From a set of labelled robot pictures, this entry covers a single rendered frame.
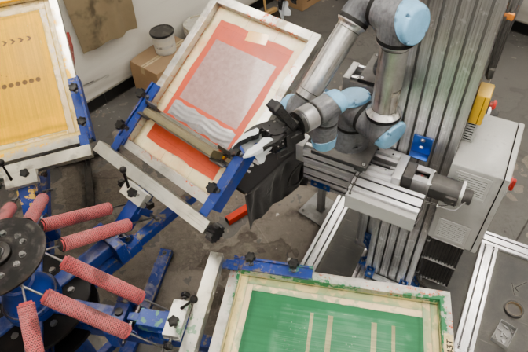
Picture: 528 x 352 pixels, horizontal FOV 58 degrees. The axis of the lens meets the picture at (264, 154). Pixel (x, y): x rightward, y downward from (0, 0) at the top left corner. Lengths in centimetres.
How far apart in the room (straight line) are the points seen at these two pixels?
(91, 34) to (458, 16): 292
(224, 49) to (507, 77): 305
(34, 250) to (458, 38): 149
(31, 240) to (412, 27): 132
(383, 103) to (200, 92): 82
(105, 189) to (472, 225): 247
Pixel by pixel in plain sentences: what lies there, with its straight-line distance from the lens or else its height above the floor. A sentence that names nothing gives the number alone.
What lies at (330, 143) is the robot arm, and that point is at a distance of 144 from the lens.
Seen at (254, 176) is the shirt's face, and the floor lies 95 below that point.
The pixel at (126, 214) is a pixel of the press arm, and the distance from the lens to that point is 195.
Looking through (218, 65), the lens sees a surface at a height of 138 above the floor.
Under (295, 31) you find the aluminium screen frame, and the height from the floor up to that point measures 155.
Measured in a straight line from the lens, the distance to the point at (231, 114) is 192.
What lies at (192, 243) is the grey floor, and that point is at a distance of 312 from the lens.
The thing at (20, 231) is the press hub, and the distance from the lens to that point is 175.
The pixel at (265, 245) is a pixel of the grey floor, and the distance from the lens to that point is 305.
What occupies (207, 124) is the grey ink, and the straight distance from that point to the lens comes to 195.
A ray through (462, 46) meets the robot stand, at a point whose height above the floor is 168.
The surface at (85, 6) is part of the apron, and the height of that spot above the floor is 89.
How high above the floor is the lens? 255
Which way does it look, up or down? 46 degrees down
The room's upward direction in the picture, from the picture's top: 4 degrees counter-clockwise
